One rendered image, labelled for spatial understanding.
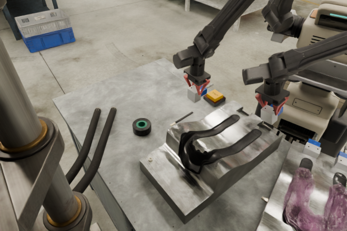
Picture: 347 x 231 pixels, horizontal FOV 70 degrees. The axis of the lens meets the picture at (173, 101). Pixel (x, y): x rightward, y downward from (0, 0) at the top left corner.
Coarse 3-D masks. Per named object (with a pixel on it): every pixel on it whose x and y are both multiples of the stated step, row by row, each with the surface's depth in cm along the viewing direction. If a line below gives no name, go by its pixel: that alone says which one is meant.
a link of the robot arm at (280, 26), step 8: (272, 0) 91; (280, 0) 83; (288, 0) 82; (264, 8) 95; (272, 8) 90; (280, 8) 86; (288, 8) 87; (264, 16) 97; (280, 16) 90; (288, 16) 89; (280, 24) 92; (288, 24) 94
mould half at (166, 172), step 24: (216, 120) 102; (240, 120) 101; (168, 144) 93; (216, 144) 88; (264, 144) 92; (144, 168) 88; (168, 168) 86; (216, 168) 78; (240, 168) 83; (168, 192) 79; (192, 192) 79; (216, 192) 81; (192, 216) 78
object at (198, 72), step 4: (192, 64) 97; (196, 64) 95; (200, 64) 96; (204, 64) 98; (188, 68) 103; (192, 68) 97; (196, 68) 96; (200, 68) 96; (184, 72) 103; (188, 72) 101; (192, 72) 98; (196, 72) 97; (200, 72) 98; (204, 72) 101; (192, 76) 99; (196, 76) 99; (200, 76) 99; (204, 76) 99; (208, 76) 99; (200, 80) 97
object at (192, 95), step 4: (212, 84) 112; (188, 88) 106; (192, 88) 106; (200, 88) 108; (204, 88) 108; (188, 92) 107; (192, 92) 105; (196, 92) 104; (204, 92) 108; (188, 96) 108; (192, 96) 106; (196, 96) 105; (200, 96) 107; (192, 100) 107; (196, 100) 106
